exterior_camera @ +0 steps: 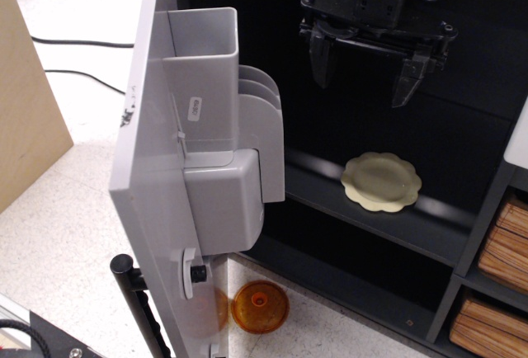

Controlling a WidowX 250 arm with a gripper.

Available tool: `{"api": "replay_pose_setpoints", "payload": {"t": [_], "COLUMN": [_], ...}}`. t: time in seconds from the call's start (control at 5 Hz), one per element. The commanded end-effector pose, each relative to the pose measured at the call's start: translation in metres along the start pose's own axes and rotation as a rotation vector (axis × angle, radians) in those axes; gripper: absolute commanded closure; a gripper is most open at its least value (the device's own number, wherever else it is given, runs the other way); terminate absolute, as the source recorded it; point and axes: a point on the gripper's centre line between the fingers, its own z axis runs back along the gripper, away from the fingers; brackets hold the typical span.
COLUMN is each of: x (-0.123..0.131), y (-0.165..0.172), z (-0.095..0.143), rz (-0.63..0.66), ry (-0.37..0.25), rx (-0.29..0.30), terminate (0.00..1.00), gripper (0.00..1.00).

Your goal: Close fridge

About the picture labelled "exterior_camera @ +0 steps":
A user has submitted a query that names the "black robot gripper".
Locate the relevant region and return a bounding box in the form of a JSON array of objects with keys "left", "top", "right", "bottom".
[{"left": 299, "top": 0, "right": 457, "bottom": 108}]

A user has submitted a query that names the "grey toy fridge door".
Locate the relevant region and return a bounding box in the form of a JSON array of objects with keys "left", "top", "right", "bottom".
[{"left": 109, "top": 0, "right": 285, "bottom": 357}]

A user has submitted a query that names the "dark grey fridge cabinet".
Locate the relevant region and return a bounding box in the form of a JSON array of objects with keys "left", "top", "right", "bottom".
[{"left": 185, "top": 0, "right": 527, "bottom": 357}]

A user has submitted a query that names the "cream scalloped toy plate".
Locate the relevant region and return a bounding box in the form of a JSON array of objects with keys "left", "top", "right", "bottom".
[{"left": 341, "top": 152, "right": 422, "bottom": 213}]

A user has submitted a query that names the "white countertop edge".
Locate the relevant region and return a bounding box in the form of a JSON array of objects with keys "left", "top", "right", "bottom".
[{"left": 503, "top": 100, "right": 528, "bottom": 169}]

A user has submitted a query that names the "upper woven storage basket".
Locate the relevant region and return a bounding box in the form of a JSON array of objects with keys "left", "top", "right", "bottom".
[{"left": 478, "top": 195, "right": 527, "bottom": 294}]

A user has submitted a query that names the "woven storage basket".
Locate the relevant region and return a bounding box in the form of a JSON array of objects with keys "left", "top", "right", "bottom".
[
  {"left": 478, "top": 195, "right": 527, "bottom": 294},
  {"left": 449, "top": 296, "right": 527, "bottom": 357}
]

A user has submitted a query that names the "orange translucent plastic lid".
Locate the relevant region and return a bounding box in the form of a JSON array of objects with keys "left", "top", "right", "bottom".
[{"left": 231, "top": 280, "right": 290, "bottom": 334}]

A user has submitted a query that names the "lower woven storage basket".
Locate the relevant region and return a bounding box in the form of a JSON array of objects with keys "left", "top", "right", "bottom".
[{"left": 449, "top": 296, "right": 527, "bottom": 357}]

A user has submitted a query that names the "tan wooden board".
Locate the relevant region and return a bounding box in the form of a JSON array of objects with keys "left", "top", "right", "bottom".
[{"left": 1, "top": 0, "right": 73, "bottom": 210}]

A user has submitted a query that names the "black floor cable lower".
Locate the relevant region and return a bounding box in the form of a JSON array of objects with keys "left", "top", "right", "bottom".
[{"left": 44, "top": 68, "right": 126, "bottom": 96}]

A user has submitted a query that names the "black fridge door handle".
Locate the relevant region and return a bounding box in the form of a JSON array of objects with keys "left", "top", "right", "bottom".
[{"left": 110, "top": 254, "right": 171, "bottom": 357}]

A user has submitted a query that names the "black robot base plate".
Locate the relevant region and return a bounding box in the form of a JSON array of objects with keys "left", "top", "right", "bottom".
[{"left": 0, "top": 291, "right": 104, "bottom": 358}]

